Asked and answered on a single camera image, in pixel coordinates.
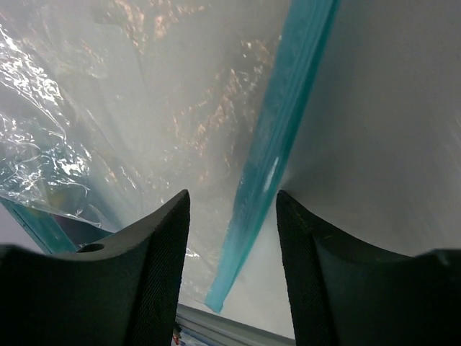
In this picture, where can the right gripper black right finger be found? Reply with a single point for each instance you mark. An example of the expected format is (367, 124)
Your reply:
(344, 291)

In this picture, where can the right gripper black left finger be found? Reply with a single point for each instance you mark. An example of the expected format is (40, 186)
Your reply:
(120, 290)

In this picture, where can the clear zip top bag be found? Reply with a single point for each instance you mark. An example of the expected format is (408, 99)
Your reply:
(109, 108)

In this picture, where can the aluminium rail base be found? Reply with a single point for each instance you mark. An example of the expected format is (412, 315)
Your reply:
(212, 329)

